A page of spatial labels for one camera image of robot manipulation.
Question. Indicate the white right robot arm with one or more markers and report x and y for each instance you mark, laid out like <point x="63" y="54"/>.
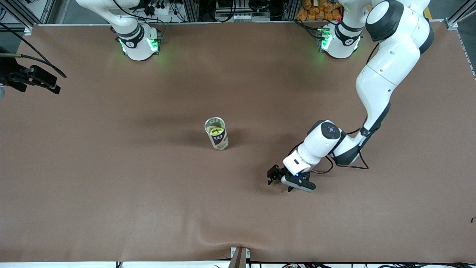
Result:
<point x="137" y="44"/>

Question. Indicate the white terminal block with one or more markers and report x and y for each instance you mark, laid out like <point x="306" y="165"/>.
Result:
<point x="247" y="17"/>

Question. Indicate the yellow-green tennis ball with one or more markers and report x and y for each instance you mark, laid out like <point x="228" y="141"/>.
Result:
<point x="215" y="131"/>

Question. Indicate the brown table mat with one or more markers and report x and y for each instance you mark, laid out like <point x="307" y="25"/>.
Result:
<point x="238" y="216"/>

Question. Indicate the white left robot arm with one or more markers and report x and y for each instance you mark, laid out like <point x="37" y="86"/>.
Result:
<point x="386" y="74"/>

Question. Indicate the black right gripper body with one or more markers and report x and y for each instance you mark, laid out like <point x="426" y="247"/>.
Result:
<point x="11" y="72"/>

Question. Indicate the aluminium frame profile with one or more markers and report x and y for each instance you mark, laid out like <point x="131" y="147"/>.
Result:
<point x="459" y="15"/>
<point x="190" y="10"/>
<point x="22" y="15"/>
<point x="292" y="9"/>

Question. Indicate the pile of orange round items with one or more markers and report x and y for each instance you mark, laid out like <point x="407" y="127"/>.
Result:
<point x="318" y="11"/>

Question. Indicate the white and blue ball can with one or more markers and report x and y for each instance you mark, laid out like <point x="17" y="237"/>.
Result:
<point x="220" y="143"/>

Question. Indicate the white power strip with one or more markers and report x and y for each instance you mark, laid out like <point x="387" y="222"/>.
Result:
<point x="160" y="11"/>

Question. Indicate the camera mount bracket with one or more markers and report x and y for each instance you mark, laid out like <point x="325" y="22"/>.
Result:
<point x="238" y="257"/>

